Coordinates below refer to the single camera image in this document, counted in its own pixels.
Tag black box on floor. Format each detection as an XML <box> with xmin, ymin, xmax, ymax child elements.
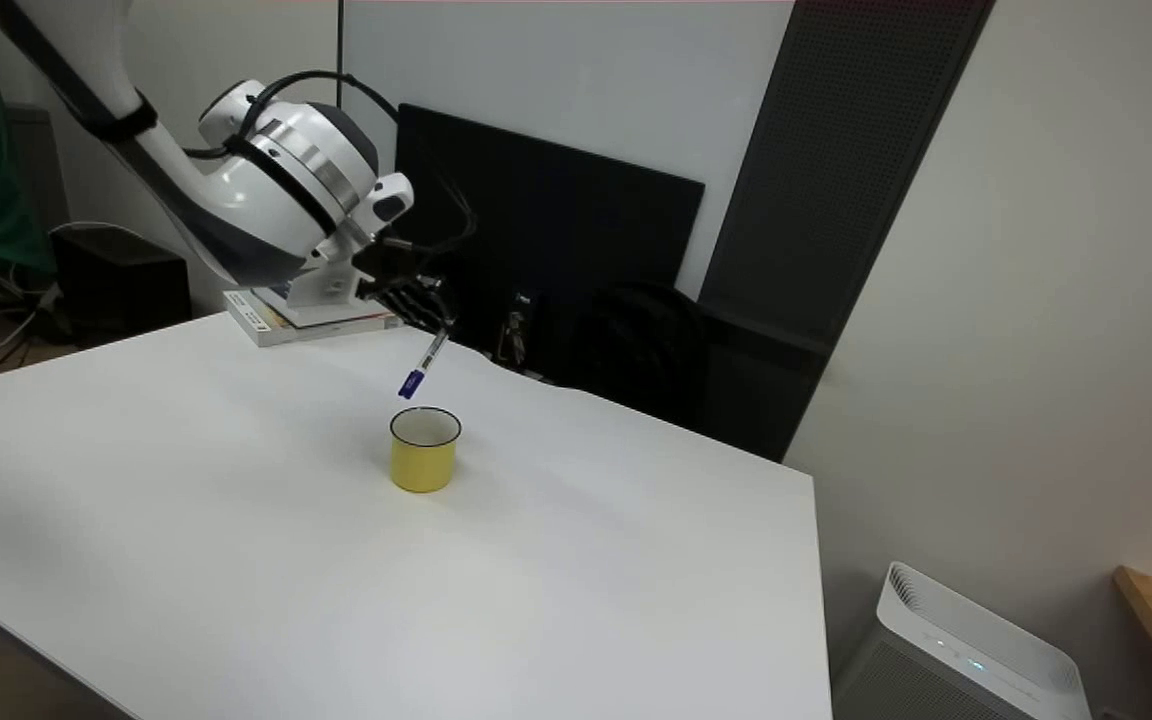
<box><xmin>54</xmin><ymin>228</ymin><xmax>191</xmax><ymax>339</ymax></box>

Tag black backpack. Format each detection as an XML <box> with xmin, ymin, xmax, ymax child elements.
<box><xmin>536</xmin><ymin>285</ymin><xmax>788</xmax><ymax>454</ymax></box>

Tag white marker with blue cap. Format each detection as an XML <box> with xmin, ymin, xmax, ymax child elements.
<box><xmin>396</xmin><ymin>330</ymin><xmax>447</xmax><ymax>399</ymax></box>

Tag white air purifier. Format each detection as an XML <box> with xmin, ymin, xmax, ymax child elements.
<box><xmin>832</xmin><ymin>559</ymin><xmax>1092</xmax><ymax>720</ymax></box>

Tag white book underneath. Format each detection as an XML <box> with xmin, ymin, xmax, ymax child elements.
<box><xmin>224</xmin><ymin>286</ymin><xmax>401</xmax><ymax>348</ymax></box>

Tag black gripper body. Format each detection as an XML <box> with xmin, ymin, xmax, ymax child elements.
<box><xmin>351</xmin><ymin>234</ymin><xmax>458</xmax><ymax>326</ymax></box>

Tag yellow enamel mug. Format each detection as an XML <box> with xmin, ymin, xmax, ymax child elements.
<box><xmin>390</xmin><ymin>404</ymin><xmax>464</xmax><ymax>490</ymax></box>

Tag dark vertical wall panel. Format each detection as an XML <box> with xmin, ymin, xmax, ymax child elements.
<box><xmin>702</xmin><ymin>0</ymin><xmax>998</xmax><ymax>460</ymax></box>

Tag large black monitor panel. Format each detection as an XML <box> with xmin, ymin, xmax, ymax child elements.
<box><xmin>396</xmin><ymin>103</ymin><xmax>704</xmax><ymax>364</ymax></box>

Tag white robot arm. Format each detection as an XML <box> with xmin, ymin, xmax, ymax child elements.
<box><xmin>0</xmin><ymin>0</ymin><xmax>452</xmax><ymax>334</ymax></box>

